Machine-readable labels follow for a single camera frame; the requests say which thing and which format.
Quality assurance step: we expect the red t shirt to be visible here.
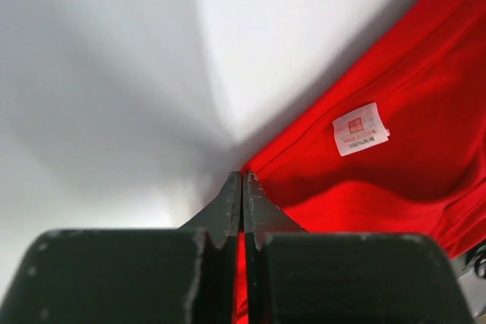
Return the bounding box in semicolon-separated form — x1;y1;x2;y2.
231;0;486;324

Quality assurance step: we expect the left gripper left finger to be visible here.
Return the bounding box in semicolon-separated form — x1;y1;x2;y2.
1;171;241;323

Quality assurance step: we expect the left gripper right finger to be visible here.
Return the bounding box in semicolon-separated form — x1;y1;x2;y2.
242;172;473;323

